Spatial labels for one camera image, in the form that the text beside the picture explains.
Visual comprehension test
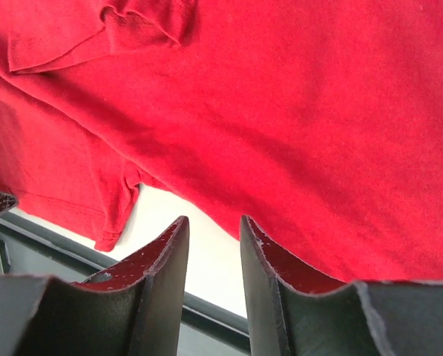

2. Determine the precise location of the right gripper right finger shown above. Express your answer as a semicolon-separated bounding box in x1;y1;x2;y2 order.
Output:
240;217;443;355

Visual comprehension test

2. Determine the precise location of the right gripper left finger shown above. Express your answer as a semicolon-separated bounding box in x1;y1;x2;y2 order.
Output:
0;217;189;355

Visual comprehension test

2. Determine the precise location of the red t-shirt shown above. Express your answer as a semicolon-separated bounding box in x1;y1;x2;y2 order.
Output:
0;1;443;281

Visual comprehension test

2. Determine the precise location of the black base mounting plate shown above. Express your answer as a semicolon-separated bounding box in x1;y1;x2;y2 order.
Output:
0;213;251;355

